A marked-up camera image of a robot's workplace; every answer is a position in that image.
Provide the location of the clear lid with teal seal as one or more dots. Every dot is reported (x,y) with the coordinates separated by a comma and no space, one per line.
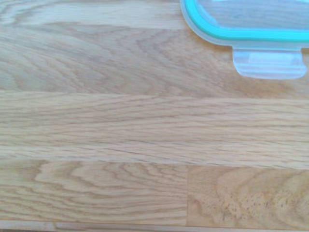
(243,33)

